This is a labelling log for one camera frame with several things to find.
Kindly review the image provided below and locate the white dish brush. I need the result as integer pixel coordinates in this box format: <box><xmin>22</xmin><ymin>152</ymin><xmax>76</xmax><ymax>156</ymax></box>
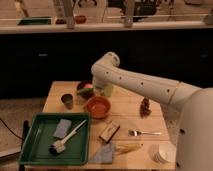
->
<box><xmin>49</xmin><ymin>120</ymin><xmax>87</xmax><ymax>155</ymax></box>

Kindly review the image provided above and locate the green pepper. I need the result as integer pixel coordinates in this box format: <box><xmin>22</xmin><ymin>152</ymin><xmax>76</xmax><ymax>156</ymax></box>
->
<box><xmin>77</xmin><ymin>88</ymin><xmax>93</xmax><ymax>95</ymax></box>

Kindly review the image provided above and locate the wooden block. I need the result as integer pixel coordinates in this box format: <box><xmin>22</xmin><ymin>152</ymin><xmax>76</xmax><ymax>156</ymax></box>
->
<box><xmin>99</xmin><ymin>121</ymin><xmax>120</xmax><ymax>143</ymax></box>

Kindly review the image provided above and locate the orange clay bowl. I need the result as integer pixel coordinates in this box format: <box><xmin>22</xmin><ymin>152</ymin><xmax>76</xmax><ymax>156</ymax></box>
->
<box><xmin>85</xmin><ymin>96</ymin><xmax>111</xmax><ymax>119</ymax></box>

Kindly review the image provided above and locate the blue sponge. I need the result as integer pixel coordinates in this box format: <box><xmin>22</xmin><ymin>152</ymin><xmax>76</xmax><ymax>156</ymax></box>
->
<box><xmin>53</xmin><ymin>119</ymin><xmax>72</xmax><ymax>139</ymax></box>

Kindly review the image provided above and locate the background green tray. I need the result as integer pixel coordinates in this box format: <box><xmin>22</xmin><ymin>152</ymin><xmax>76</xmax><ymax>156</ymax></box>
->
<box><xmin>18</xmin><ymin>17</ymin><xmax>51</xmax><ymax>26</ymax></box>

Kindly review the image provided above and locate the green plastic tray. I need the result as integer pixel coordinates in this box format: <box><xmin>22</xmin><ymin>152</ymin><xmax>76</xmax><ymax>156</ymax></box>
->
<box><xmin>18</xmin><ymin>113</ymin><xmax>91</xmax><ymax>166</ymax></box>

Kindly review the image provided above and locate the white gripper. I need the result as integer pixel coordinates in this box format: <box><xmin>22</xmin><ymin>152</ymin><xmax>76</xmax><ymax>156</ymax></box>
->
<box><xmin>92</xmin><ymin>77</ymin><xmax>109</xmax><ymax>96</ymax></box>

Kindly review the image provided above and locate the small metal cup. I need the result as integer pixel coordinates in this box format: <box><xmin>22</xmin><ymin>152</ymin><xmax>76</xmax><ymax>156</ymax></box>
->
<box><xmin>61</xmin><ymin>94</ymin><xmax>73</xmax><ymax>109</ymax></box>

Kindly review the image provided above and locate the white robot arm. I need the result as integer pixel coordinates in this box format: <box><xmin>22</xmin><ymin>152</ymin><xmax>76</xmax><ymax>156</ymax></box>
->
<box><xmin>91</xmin><ymin>52</ymin><xmax>213</xmax><ymax>171</ymax></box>

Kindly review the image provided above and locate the yellow banana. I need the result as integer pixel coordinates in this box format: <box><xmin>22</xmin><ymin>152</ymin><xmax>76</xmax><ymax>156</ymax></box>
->
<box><xmin>115</xmin><ymin>144</ymin><xmax>142</xmax><ymax>154</ymax></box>

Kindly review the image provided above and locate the grey blue cloth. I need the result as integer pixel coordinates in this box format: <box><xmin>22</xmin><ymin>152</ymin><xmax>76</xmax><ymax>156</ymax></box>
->
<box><xmin>89</xmin><ymin>143</ymin><xmax>115</xmax><ymax>164</ymax></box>

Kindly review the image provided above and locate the light green plastic cup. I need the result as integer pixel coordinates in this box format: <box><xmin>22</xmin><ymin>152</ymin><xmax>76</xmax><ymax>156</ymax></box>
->
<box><xmin>103</xmin><ymin>84</ymin><xmax>113</xmax><ymax>97</ymax></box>

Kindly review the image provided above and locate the dark brown bowl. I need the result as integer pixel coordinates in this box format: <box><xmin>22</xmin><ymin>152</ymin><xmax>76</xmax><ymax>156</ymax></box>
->
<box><xmin>77</xmin><ymin>80</ymin><xmax>94</xmax><ymax>99</ymax></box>

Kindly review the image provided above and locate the metal fork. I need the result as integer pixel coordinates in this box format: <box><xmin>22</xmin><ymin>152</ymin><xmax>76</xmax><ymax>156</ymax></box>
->
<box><xmin>128</xmin><ymin>130</ymin><xmax>162</xmax><ymax>137</ymax></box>

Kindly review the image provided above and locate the brown pine cone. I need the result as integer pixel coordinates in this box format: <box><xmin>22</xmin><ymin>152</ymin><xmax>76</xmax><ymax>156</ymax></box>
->
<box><xmin>139</xmin><ymin>98</ymin><xmax>151</xmax><ymax>117</ymax></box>

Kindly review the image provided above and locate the black cable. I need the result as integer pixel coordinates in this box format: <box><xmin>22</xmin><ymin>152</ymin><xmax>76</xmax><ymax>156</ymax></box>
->
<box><xmin>0</xmin><ymin>117</ymin><xmax>25</xmax><ymax>142</ymax></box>

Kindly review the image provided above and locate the orange egg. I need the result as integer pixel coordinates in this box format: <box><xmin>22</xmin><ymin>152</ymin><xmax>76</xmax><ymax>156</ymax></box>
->
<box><xmin>83</xmin><ymin>83</ymin><xmax>93</xmax><ymax>89</ymax></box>

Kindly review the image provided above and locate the background red bowl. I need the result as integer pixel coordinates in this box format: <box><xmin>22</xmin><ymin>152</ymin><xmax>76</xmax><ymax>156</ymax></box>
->
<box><xmin>75</xmin><ymin>15</ymin><xmax>86</xmax><ymax>24</ymax></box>

